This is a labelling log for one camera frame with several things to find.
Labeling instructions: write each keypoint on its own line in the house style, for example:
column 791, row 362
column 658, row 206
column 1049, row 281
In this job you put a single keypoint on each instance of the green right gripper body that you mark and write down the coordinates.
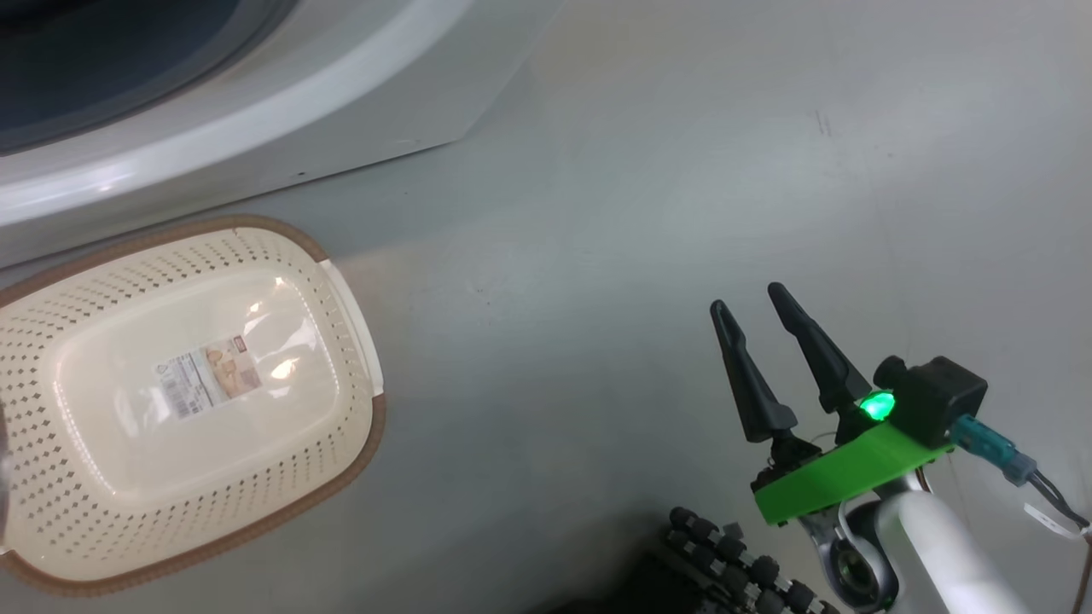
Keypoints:
column 845, row 477

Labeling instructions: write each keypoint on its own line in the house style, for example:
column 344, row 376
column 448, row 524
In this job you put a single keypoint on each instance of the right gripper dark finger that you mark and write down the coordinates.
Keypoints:
column 759, row 405
column 836, row 379

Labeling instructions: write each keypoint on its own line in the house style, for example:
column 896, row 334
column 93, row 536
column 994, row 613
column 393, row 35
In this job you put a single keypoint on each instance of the black robot base with rollers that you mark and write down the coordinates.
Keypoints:
column 725, row 554

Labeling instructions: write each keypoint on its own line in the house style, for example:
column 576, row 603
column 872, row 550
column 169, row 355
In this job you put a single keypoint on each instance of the white front-load washing machine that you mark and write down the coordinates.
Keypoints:
column 341, row 102

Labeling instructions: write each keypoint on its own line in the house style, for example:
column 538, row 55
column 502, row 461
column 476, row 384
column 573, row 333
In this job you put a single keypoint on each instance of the paper basket label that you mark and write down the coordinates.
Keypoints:
column 209, row 375

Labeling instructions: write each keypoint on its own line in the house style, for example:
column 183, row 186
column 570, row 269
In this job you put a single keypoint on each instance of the cream laundry basket brown rim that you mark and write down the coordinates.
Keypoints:
column 128, row 477

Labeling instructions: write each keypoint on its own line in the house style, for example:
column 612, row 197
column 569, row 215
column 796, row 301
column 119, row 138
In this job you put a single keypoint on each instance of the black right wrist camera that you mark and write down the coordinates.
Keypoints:
column 938, row 396

